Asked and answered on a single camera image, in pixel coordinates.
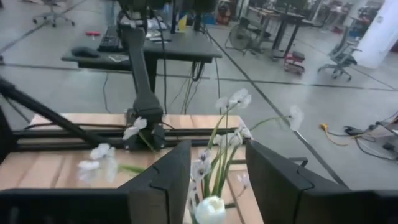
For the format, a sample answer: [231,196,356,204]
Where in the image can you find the red stool cart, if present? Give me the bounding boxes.
[283,50,306,76]

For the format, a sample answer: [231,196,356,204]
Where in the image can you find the white blossom spray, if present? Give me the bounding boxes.
[76,116,155,184]
[185,88,305,218]

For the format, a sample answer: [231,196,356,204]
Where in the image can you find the grey office chair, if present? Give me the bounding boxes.
[32,0,76,28]
[317,26,363,82]

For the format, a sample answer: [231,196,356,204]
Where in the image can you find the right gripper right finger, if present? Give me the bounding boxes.
[245,139,398,224]

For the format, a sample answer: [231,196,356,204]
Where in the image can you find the black keyboard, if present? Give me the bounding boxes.
[98,25,125,53]

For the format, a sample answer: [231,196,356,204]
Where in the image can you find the black work table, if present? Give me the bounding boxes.
[247,6,315,60]

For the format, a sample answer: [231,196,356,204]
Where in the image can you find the yellow extension cable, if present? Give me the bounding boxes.
[319,123,349,147]

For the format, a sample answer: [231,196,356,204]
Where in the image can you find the black desk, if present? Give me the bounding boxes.
[61,26,223,94]

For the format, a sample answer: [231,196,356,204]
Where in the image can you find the black floor fan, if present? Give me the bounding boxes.
[225,17,259,57]

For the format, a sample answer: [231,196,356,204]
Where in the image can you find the black floor cables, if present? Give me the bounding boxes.
[343,111,398,161]

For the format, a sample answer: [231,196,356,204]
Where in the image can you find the black computer mouse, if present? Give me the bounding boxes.
[70,45,101,59]

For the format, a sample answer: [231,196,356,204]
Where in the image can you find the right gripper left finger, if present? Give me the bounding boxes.
[0,139,192,224]

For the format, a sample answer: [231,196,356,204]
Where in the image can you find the white round column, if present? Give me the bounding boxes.
[353,0,398,70]

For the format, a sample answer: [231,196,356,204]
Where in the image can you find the white artificial tulip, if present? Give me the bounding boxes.
[194,195,227,224]

